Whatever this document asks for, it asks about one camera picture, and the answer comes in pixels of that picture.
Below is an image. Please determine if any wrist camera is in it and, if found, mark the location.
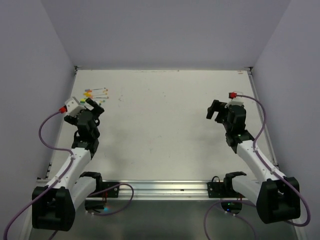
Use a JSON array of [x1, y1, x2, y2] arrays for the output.
[[64, 97, 86, 117], [226, 91, 244, 108]]

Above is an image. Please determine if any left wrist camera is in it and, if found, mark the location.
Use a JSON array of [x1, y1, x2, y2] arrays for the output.
[[64, 97, 86, 117]]

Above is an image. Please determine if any orange capped marker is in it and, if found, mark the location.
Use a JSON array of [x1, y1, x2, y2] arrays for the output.
[[83, 91, 108, 97]]

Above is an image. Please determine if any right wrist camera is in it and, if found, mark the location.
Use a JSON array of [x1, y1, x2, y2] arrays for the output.
[[226, 91, 244, 108]]

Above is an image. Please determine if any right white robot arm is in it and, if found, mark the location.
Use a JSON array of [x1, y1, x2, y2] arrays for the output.
[[206, 99, 301, 224]]

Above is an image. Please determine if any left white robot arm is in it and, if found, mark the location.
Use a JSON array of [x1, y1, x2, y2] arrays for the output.
[[31, 97, 104, 232]]

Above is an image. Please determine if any black mounting plate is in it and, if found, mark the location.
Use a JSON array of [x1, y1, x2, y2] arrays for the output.
[[89, 181, 120, 199], [206, 181, 240, 199]]

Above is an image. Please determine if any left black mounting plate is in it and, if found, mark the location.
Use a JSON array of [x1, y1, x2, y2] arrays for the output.
[[89, 181, 120, 199]]

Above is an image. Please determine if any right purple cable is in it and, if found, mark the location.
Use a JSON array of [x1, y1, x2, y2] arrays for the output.
[[203, 93, 312, 240]]

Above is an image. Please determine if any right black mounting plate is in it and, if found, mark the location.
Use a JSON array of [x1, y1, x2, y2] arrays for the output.
[[206, 181, 240, 199]]

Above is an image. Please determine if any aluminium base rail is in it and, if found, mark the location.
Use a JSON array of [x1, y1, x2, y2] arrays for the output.
[[34, 178, 296, 201]]

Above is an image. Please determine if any light green marker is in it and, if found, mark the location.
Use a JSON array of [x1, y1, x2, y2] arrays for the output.
[[80, 98, 106, 105]]

